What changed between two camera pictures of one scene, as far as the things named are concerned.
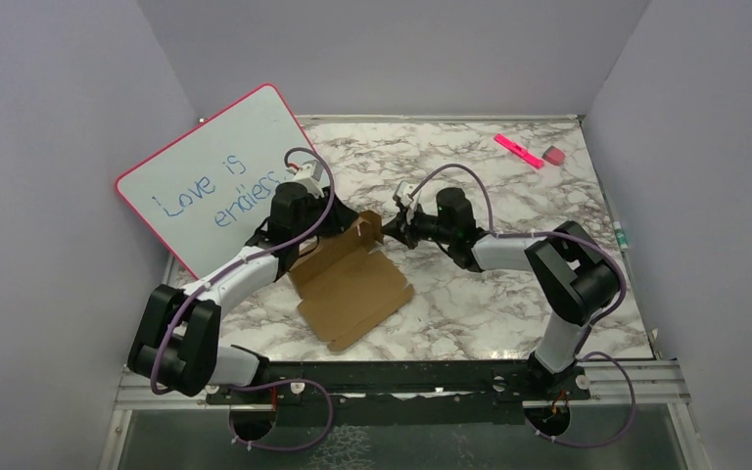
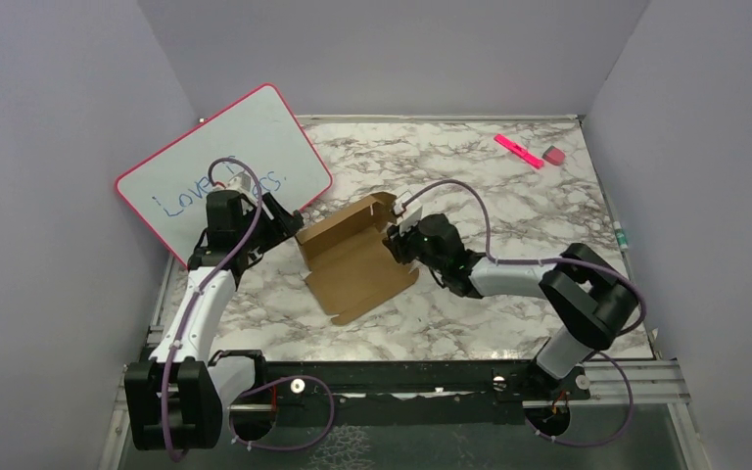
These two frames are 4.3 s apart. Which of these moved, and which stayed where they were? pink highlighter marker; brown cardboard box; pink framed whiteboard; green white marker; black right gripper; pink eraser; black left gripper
Moved: brown cardboard box; black left gripper; black right gripper
Stayed: green white marker; pink framed whiteboard; pink eraser; pink highlighter marker
